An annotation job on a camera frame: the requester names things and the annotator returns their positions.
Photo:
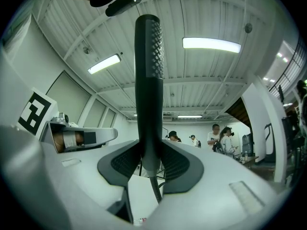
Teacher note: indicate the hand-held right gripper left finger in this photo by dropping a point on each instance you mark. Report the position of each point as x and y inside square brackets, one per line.
[79, 181]

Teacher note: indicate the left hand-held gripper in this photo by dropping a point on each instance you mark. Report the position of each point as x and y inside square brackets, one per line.
[33, 111]

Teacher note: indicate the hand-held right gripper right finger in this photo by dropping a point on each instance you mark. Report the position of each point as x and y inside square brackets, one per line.
[216, 176]

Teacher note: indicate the black handheld shower wand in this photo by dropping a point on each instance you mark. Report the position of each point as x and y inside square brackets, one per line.
[148, 104]

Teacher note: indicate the white bathtub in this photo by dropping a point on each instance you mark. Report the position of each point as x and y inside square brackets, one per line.
[141, 200]

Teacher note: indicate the person's left hand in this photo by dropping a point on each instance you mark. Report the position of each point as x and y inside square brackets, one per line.
[57, 141]

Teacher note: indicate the grey window blind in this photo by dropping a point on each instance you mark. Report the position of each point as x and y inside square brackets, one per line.
[109, 118]
[96, 114]
[69, 95]

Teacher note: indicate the dark table with black legs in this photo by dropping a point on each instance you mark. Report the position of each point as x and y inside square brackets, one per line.
[249, 159]

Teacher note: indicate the long ceiling light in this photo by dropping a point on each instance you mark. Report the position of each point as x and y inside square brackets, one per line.
[211, 44]
[189, 116]
[104, 63]

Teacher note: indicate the black stair railing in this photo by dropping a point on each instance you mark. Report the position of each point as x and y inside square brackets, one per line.
[292, 63]

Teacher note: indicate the grey ceiling dome sensor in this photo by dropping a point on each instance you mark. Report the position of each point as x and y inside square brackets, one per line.
[248, 27]

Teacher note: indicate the small silver fisheye camera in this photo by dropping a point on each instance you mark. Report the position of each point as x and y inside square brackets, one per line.
[62, 117]

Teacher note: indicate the black head-worn camera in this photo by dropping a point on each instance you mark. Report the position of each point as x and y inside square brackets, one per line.
[122, 5]

